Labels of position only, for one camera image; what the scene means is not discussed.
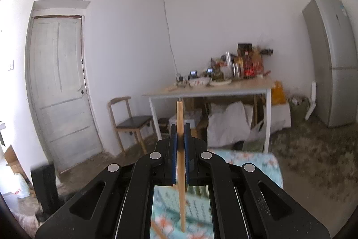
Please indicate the steel cup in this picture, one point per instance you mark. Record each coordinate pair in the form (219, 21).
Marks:
(237, 71)

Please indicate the wooden chair with dark seat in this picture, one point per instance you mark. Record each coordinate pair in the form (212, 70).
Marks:
(134, 121)

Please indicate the dark red bottle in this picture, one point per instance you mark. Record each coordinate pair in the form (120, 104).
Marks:
(248, 65)

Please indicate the white plate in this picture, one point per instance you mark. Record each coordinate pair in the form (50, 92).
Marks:
(221, 83)

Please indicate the single bamboo chopstick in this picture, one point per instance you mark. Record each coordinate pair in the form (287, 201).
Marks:
(180, 118)

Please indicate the white wooden door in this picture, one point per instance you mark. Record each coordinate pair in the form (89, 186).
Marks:
(61, 87)

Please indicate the black ribbed container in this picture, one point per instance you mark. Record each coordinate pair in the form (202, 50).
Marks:
(46, 188)

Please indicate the open cardboard carton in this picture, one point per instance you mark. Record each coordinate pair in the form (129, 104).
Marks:
(14, 157)

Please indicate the black power adapter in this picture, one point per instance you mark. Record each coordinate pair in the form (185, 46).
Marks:
(181, 80)

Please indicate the white sack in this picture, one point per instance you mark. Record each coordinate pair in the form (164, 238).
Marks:
(229, 124)

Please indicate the white light switch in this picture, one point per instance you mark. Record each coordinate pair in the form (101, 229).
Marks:
(11, 65)

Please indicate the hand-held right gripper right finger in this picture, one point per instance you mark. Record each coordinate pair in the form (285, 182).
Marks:
(188, 155)

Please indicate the yellow plastic bag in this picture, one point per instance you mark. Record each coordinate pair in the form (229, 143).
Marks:
(278, 93)

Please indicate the small wooden stool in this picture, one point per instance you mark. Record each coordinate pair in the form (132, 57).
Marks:
(163, 124)

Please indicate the floral light blue blanket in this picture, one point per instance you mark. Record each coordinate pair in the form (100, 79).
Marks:
(251, 166)

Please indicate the white box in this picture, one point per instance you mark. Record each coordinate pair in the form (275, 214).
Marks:
(281, 115)

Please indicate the white board piece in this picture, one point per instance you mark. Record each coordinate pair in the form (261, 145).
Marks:
(311, 101)

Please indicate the white patterned bowl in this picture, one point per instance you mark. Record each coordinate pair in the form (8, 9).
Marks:
(199, 82)

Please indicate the green perforated utensil holder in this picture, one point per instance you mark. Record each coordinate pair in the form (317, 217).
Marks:
(197, 204)

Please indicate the white plastic bag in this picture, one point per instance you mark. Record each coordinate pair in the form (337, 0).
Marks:
(19, 185)

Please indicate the white table with wooden top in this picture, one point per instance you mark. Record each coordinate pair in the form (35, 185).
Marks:
(223, 89)

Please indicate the grey refrigerator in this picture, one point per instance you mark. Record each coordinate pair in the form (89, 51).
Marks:
(332, 59)

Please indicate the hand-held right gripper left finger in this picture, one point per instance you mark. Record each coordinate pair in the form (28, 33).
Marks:
(174, 155)

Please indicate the green sack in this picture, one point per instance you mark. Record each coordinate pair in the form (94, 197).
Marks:
(299, 108)

